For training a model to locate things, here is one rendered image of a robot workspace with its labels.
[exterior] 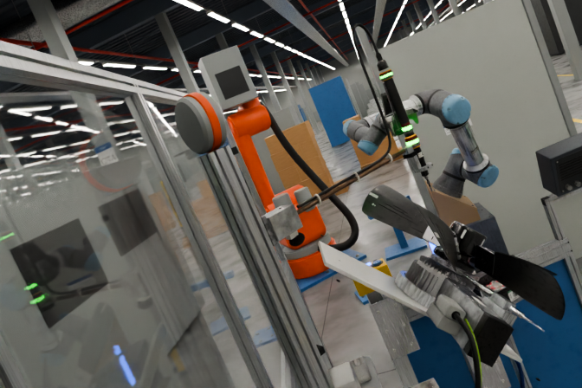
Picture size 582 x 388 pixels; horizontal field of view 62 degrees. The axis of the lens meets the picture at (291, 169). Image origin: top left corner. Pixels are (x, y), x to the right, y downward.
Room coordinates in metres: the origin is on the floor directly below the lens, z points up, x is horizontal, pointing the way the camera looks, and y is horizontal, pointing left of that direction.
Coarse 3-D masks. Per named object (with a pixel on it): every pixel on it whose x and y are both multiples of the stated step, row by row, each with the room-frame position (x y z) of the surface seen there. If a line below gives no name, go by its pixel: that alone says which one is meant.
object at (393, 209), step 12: (372, 192) 1.69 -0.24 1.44; (384, 192) 1.71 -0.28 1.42; (396, 192) 1.73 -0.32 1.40; (384, 204) 1.65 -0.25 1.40; (396, 204) 1.66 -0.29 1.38; (408, 204) 1.67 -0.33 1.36; (372, 216) 1.60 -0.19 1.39; (384, 216) 1.61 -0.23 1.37; (396, 216) 1.62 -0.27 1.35; (408, 216) 1.63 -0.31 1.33; (420, 216) 1.63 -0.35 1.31; (396, 228) 1.59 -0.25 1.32; (408, 228) 1.59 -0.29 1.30; (420, 228) 1.60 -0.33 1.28
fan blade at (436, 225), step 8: (424, 208) 1.40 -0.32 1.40; (424, 216) 1.34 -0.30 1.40; (432, 216) 1.39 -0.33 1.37; (432, 224) 1.34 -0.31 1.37; (440, 224) 1.40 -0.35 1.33; (440, 232) 1.35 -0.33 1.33; (448, 232) 1.43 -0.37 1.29; (440, 240) 1.30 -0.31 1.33; (448, 240) 1.38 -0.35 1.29; (448, 248) 1.34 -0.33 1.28; (448, 256) 1.26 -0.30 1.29; (456, 256) 1.44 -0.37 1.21; (456, 272) 1.26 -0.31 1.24
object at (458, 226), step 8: (456, 224) 1.55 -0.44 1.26; (456, 232) 1.54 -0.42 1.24; (472, 232) 1.51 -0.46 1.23; (464, 240) 1.52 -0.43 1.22; (472, 240) 1.51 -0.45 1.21; (480, 240) 1.51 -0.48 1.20; (440, 248) 1.61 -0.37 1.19; (464, 248) 1.51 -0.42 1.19; (472, 248) 1.51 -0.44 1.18; (440, 256) 1.53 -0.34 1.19; (464, 256) 1.53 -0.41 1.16; (472, 256) 1.52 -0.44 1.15; (456, 264) 1.50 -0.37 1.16; (464, 264) 1.50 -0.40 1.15; (472, 272) 1.52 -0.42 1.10
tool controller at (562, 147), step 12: (564, 144) 2.00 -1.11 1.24; (576, 144) 1.97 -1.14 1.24; (540, 156) 2.01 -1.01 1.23; (552, 156) 1.96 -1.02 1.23; (564, 156) 1.94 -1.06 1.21; (576, 156) 1.95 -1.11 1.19; (540, 168) 2.05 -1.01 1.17; (552, 168) 1.96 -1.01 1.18; (564, 168) 1.95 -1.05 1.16; (576, 168) 1.96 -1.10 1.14; (552, 180) 1.99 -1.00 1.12; (564, 180) 1.97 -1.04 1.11; (576, 180) 1.97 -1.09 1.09; (552, 192) 2.03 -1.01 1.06; (564, 192) 1.99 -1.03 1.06
